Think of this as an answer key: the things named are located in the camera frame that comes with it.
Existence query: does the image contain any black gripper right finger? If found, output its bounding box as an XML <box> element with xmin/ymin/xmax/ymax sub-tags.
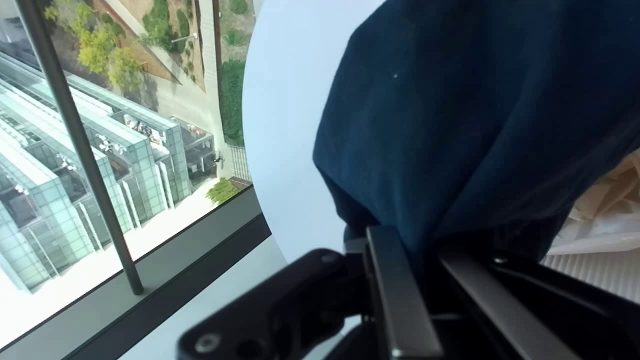
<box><xmin>442</xmin><ymin>254</ymin><xmax>581</xmax><ymax>360</ymax></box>

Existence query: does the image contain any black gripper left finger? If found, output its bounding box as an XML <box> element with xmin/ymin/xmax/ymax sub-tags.
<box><xmin>365</xmin><ymin>226</ymin><xmax>445</xmax><ymax>360</ymax></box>

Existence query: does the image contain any dark navy cloth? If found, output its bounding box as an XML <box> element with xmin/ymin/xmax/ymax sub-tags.
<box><xmin>315</xmin><ymin>0</ymin><xmax>640</xmax><ymax>257</ymax></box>

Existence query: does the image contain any white storage box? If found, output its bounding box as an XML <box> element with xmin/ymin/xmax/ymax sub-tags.
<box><xmin>545</xmin><ymin>152</ymin><xmax>640</xmax><ymax>302</ymax></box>

